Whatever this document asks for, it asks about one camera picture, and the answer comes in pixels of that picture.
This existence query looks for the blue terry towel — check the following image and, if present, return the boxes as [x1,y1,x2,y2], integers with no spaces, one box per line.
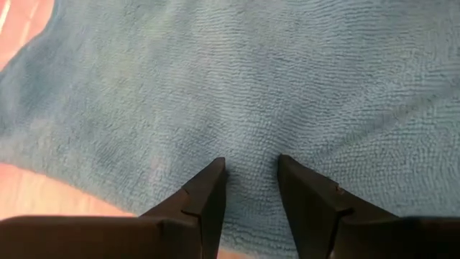
[0,0,460,259]

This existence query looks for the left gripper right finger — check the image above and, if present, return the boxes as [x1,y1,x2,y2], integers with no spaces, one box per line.
[277,154,460,259]

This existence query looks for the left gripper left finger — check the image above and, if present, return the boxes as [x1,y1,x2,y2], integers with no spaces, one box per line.
[0,157,229,259]

